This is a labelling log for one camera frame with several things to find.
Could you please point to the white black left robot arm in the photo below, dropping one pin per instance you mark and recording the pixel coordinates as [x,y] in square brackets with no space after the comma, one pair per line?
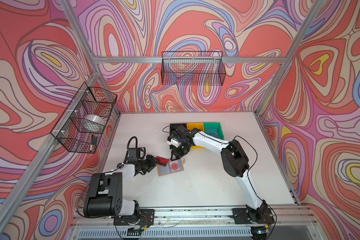
[105,191]

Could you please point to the front aluminium rail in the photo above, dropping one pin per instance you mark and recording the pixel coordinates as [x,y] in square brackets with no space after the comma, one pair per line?
[221,216]

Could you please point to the tan leather card holder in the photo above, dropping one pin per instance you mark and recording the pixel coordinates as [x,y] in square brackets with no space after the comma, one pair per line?
[162,171]

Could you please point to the red credit card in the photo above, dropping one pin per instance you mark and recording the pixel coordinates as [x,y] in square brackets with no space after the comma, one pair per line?
[162,160]

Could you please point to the black plastic bin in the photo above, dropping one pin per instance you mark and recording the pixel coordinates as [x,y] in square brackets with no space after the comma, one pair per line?
[175,127]

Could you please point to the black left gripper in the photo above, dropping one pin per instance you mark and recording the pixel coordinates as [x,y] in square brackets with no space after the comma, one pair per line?
[150,163]

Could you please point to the black wire basket left wall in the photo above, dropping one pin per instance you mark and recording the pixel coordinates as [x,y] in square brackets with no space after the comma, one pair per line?
[68,131]

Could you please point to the green plastic bin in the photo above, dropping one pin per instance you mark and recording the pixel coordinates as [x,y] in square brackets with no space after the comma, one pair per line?
[214,130]

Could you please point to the white card red circle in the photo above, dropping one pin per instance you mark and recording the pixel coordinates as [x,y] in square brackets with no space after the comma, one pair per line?
[176,166]

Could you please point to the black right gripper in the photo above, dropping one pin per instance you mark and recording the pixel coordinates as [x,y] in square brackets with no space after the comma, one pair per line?
[177,154]

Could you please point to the white roll in basket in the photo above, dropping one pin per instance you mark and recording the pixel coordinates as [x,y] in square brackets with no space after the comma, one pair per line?
[93,124]

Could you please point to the black wire basket wall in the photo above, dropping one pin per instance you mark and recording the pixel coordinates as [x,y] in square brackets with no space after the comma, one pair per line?
[195,68]
[68,131]

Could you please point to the black wire basket back wall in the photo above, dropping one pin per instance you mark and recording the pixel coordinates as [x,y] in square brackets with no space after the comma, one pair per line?
[195,68]

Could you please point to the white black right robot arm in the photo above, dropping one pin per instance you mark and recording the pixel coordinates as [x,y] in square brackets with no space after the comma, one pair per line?
[234,159]

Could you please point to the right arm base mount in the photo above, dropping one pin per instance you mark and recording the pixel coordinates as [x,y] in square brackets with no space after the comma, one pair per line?
[250,216]

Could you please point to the yellow plastic bin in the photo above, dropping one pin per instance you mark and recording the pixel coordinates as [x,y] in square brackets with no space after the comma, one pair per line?
[199,126]

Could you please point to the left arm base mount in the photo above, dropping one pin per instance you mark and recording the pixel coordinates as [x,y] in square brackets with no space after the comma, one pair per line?
[142,218]

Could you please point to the aluminium frame post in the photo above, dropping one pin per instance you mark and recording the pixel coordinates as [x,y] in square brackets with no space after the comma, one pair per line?
[301,33]

